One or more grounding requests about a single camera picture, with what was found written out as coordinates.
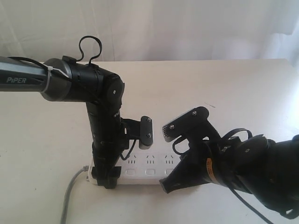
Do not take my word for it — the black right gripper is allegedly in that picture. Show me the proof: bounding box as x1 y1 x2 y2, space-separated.
159 136 224 194

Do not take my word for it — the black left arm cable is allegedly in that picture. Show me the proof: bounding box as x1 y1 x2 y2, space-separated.
7 35 137 161

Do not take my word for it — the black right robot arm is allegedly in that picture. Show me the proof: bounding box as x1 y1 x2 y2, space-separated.
160 135 299 219

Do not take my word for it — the white five-outlet power strip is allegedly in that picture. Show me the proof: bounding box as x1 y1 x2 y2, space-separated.
86 153 187 185

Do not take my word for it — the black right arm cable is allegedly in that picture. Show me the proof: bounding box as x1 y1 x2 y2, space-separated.
171 128 274 224

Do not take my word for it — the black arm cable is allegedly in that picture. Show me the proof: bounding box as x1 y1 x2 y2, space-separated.
171 128 274 224
7 35 137 161

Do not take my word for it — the grey power cord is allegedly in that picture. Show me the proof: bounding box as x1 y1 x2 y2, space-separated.
59 164 91 224

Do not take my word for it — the white backdrop curtain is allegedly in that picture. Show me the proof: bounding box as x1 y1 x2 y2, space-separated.
0 0 299 68

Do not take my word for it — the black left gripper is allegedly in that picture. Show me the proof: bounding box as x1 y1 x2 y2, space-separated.
86 103 128 189

